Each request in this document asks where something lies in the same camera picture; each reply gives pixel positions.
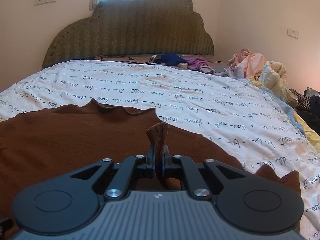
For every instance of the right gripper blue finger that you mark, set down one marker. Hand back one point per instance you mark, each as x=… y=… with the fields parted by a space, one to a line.
x=137 y=166
x=178 y=166

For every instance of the brown knit sweater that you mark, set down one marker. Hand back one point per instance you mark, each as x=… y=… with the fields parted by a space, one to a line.
x=57 y=176

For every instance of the pink clothes pile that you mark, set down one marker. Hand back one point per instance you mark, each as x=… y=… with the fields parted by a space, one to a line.
x=245 y=65

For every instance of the dark clothes pile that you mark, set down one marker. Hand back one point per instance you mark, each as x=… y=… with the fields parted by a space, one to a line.
x=311 y=117

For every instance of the white script-print bed sheet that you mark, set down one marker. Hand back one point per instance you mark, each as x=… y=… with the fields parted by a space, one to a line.
x=237 y=116

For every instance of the blue cloth on bed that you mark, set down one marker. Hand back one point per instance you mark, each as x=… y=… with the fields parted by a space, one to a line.
x=169 y=59

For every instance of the purple garment on bed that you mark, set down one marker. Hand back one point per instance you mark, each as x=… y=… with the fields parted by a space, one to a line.
x=199 y=64

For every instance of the olive green upholstered headboard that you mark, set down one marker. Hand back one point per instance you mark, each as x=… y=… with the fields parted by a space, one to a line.
x=132 y=27

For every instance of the yellow blue blanket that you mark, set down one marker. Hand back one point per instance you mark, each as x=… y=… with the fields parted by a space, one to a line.
x=292 y=114

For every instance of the cream quilted jacket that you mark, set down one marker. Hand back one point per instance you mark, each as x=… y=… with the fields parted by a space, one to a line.
x=274 y=77

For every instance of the black white patterned garment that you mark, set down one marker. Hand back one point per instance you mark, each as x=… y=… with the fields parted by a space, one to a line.
x=303 y=101

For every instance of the white wall light switch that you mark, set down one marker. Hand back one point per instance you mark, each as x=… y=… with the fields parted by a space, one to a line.
x=293 y=33

